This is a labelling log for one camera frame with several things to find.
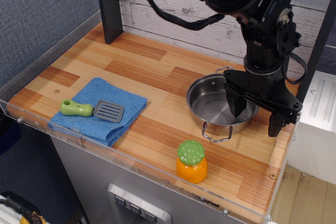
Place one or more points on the dark vertical post right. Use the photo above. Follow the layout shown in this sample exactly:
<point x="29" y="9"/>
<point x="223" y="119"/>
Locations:
<point x="317" y="51"/>

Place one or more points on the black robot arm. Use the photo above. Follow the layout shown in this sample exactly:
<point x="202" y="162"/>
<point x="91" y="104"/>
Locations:
<point x="271" y="37"/>

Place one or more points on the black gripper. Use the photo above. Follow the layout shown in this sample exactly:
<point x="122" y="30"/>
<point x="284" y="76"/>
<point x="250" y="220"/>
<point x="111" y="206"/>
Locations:
<point x="268" y="91"/>

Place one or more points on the stainless steel pot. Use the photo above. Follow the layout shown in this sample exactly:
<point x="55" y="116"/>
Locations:
<point x="206" y="100"/>

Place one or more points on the dark vertical post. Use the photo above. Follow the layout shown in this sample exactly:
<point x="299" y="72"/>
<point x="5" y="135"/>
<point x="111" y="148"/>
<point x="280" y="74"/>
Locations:
<point x="111" y="19"/>
<point x="317" y="51"/>

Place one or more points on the orange pineapple salt shaker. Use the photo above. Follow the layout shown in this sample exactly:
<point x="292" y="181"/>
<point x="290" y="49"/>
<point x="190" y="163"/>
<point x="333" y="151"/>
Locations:
<point x="191" y="163"/>

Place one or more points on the green handled grey spatula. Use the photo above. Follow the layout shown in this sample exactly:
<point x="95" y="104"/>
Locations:
<point x="104" y="110"/>

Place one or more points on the dark vertical post left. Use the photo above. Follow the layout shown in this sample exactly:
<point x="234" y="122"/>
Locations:
<point x="111" y="19"/>

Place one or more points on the yellow black object bottom left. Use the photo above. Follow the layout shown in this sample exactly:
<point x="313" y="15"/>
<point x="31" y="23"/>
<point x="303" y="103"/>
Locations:
<point x="14" y="212"/>

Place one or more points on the white box with metal plate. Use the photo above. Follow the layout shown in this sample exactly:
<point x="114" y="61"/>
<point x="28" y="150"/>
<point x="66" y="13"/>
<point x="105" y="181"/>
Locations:
<point x="313" y="149"/>

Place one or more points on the blue folded cloth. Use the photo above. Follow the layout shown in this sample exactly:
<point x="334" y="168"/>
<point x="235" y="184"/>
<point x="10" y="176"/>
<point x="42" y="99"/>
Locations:
<point x="104" y="132"/>

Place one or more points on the grey cabinet with dispenser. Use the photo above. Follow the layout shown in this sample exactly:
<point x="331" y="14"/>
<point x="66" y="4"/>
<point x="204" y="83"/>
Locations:
<point x="118" y="195"/>

